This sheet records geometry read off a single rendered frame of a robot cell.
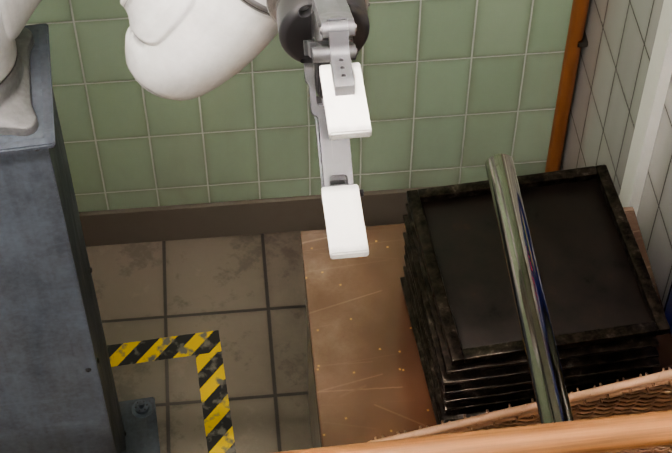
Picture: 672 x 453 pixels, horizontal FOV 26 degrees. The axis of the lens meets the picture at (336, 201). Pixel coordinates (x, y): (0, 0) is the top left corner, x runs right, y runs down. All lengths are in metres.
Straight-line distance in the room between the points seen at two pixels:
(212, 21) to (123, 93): 1.36
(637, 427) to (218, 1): 0.53
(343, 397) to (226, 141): 0.86
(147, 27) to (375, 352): 0.86
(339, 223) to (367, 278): 1.02
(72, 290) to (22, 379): 0.22
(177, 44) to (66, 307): 0.79
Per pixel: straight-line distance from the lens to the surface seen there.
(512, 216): 1.48
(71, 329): 2.11
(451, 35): 2.63
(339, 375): 2.07
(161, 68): 1.37
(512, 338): 1.87
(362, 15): 1.19
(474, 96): 2.75
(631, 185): 2.36
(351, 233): 1.14
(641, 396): 1.84
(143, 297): 2.89
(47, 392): 2.24
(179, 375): 2.78
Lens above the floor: 2.30
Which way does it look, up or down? 50 degrees down
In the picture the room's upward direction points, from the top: straight up
